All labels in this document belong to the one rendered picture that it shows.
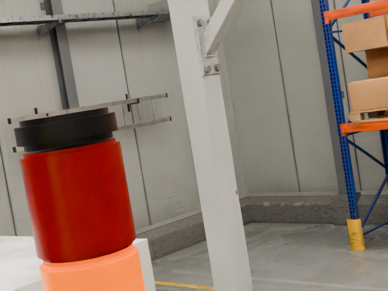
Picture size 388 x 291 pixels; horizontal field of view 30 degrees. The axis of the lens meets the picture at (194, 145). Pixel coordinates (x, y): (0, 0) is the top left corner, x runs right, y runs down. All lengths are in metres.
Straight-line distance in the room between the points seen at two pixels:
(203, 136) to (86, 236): 2.58
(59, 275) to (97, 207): 0.04
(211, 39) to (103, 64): 7.40
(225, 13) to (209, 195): 0.73
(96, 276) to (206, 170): 2.60
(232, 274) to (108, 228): 2.65
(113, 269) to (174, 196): 10.62
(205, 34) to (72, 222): 2.58
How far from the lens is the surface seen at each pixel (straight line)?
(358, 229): 9.34
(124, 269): 0.35
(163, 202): 10.81
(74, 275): 0.35
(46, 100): 9.60
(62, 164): 0.34
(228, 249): 2.97
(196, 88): 2.91
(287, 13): 11.22
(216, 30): 2.87
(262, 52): 11.54
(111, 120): 0.35
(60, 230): 0.35
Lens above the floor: 2.34
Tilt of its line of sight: 5 degrees down
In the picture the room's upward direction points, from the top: 9 degrees counter-clockwise
